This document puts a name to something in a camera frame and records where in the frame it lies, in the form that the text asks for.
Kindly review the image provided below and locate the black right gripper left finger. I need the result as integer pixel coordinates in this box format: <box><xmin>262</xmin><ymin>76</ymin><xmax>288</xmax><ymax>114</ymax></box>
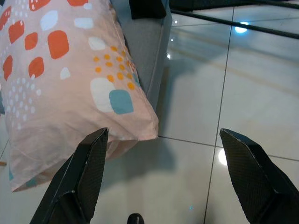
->
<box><xmin>29</xmin><ymin>127</ymin><xmax>109</xmax><ymax>224</ymax></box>

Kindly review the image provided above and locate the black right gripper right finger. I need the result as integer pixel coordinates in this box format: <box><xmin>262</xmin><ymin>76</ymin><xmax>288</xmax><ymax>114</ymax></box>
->
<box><xmin>219</xmin><ymin>128</ymin><xmax>299</xmax><ymax>224</ymax></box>

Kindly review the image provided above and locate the pink pillow with coloured patches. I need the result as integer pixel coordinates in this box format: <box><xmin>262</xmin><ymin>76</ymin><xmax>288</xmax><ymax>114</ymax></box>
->
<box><xmin>0</xmin><ymin>0</ymin><xmax>159</xmax><ymax>192</ymax></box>

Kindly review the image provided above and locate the black robot foot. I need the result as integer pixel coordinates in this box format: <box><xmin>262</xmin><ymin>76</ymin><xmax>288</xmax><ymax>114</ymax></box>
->
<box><xmin>128</xmin><ymin>212</ymin><xmax>145</xmax><ymax>224</ymax></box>

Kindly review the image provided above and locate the grey fabric sofa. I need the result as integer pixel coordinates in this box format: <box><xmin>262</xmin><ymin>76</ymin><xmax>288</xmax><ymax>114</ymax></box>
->
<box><xmin>109</xmin><ymin>0</ymin><xmax>172</xmax><ymax>112</ymax></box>

